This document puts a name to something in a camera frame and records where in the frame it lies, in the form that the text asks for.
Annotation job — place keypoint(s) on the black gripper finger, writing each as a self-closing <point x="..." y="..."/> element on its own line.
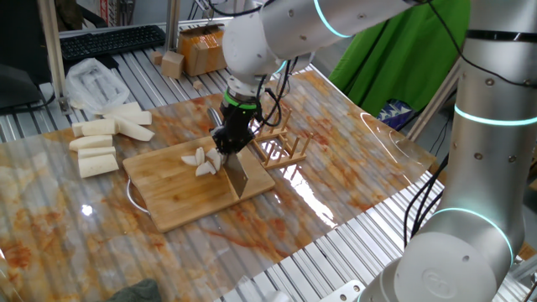
<point x="221" y="142"/>
<point x="243" y="144"/>

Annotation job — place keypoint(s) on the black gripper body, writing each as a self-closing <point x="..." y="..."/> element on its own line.
<point x="241" y="121"/>

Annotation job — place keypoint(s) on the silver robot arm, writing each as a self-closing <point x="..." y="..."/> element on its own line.
<point x="482" y="168"/>

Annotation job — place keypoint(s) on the long white radish chunk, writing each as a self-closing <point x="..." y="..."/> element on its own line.
<point x="136" y="131"/>

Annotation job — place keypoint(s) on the wooden peg dish rack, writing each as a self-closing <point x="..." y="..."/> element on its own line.
<point x="289" y="159"/>

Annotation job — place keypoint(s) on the tiny wooden block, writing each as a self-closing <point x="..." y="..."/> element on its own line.
<point x="198" y="85"/>

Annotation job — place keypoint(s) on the wooden cutting board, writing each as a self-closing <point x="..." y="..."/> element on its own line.
<point x="180" y="197"/>

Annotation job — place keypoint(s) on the taped cardboard box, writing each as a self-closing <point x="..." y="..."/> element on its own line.
<point x="201" y="52"/>

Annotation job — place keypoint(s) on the large wooden block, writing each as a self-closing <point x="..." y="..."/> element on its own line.
<point x="172" y="65"/>

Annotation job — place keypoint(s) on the small wooden block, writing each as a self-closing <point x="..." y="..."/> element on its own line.
<point x="156" y="58"/>

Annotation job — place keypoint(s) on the clear plastic bag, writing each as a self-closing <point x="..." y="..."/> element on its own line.
<point x="94" y="84"/>

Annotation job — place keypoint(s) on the black computer keyboard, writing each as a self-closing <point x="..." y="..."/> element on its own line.
<point x="111" y="41"/>

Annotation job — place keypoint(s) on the blue white patterned bag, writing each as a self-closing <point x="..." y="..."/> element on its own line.
<point x="396" y="114"/>

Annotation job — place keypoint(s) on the green cloth backdrop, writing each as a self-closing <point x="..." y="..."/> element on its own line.
<point x="398" y="71"/>

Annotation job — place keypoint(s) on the marble pattern plastic mat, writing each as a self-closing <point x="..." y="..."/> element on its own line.
<point x="84" y="235"/>

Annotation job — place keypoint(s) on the grey green rag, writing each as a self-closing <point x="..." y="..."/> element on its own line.
<point x="136" y="292"/>

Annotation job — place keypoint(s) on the black computer monitor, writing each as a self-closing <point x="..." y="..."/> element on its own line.
<point x="21" y="42"/>

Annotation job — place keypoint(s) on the aluminium frame post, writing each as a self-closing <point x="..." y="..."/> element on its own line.
<point x="52" y="50"/>
<point x="172" y="25"/>
<point x="436" y="100"/>

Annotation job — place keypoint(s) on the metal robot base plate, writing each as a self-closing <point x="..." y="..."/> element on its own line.
<point x="342" y="293"/>

